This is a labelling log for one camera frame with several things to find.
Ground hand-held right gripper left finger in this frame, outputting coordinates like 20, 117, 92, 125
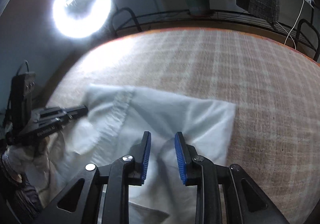
32, 131, 152, 224

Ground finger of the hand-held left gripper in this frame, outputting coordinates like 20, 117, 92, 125
37, 114, 74, 127
37, 104, 89, 117

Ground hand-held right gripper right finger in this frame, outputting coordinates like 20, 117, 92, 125
174, 131, 290, 224

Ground white garment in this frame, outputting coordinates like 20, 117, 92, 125
25, 83, 237, 224

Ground person's left hand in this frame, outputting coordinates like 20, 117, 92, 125
6, 136, 52, 179

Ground tan plaid blanket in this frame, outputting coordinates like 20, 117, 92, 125
46, 27, 320, 224

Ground black metal rack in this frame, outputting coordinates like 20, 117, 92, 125
111, 0, 320, 62

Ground green plant pot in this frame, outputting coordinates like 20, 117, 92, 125
182, 0, 211, 17

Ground ring light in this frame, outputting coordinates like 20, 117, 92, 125
52, 0, 112, 39

